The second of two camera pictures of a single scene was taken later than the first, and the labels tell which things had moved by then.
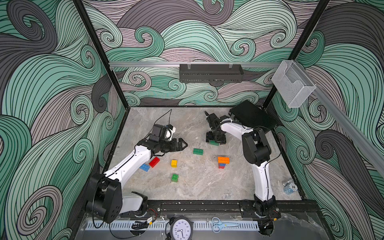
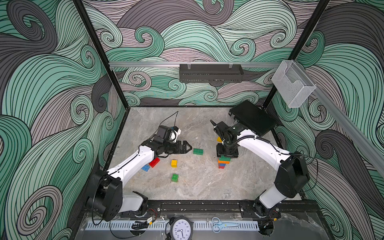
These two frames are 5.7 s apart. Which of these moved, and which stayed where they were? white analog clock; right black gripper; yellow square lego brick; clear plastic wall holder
Moved: right black gripper
Stayed: clear plastic wall holder; yellow square lego brick; white analog clock
